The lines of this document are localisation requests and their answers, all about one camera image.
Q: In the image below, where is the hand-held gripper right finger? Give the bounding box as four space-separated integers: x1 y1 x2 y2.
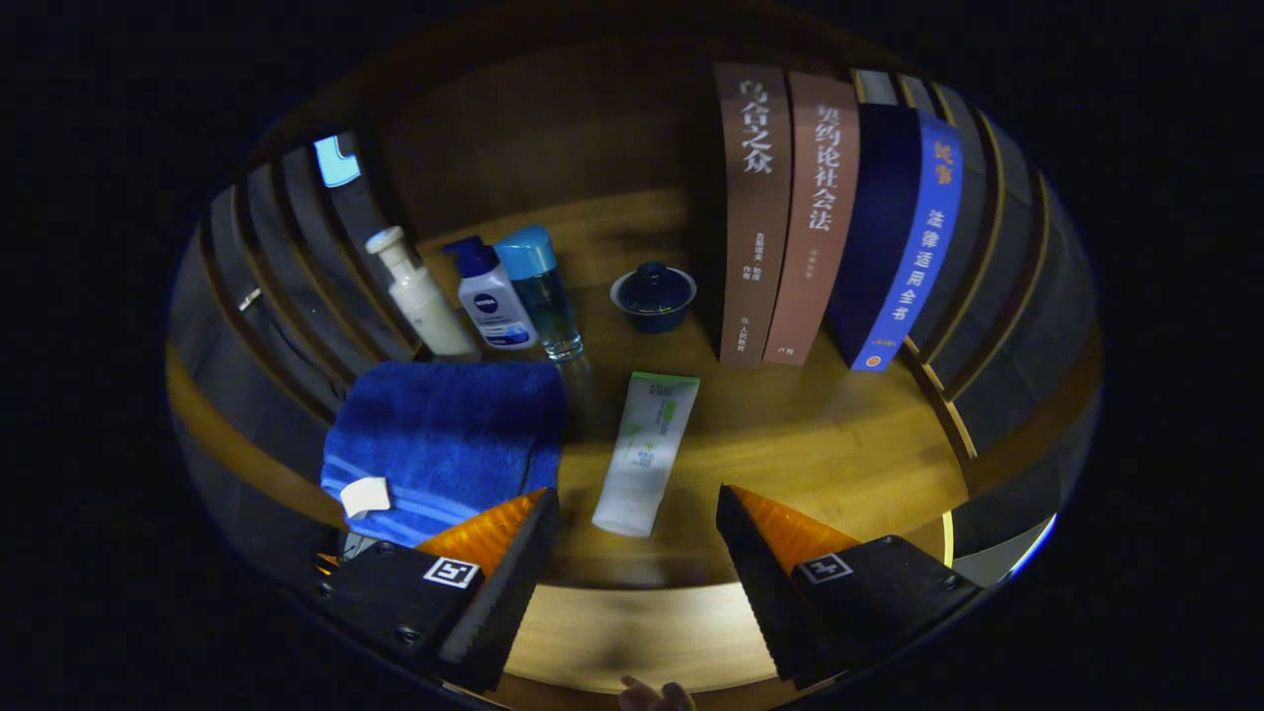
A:
715 484 986 692

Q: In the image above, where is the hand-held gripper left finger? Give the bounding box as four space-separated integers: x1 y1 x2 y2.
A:
314 487 561 694

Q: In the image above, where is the wooden drawer with black knob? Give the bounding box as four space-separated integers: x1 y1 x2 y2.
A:
494 583 791 707

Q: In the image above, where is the white and green tube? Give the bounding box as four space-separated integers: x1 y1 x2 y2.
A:
591 371 701 539

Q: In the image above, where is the wooden countertop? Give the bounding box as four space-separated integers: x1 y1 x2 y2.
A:
168 188 1102 593

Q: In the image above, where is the wooden cabinet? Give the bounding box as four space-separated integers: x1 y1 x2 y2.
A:
166 10 1102 707

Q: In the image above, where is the blue folded towel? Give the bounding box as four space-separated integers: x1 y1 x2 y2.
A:
319 360 569 549

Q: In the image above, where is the white lotion bottle blue cap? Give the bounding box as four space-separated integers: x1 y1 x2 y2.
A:
441 235 540 352

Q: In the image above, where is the clear teal bottle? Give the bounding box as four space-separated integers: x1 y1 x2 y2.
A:
493 225 586 363

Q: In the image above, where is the white pump bottle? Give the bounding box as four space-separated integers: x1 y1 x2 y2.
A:
365 226 482 361

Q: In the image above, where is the blue lidded teacup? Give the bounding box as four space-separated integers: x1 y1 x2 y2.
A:
609 262 698 335

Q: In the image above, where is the dark brown book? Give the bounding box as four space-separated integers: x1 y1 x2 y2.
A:
713 62 794 368

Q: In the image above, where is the light brown book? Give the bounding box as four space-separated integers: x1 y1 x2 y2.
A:
762 70 861 367

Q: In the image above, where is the blue book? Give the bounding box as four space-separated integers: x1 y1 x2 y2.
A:
826 102 965 372

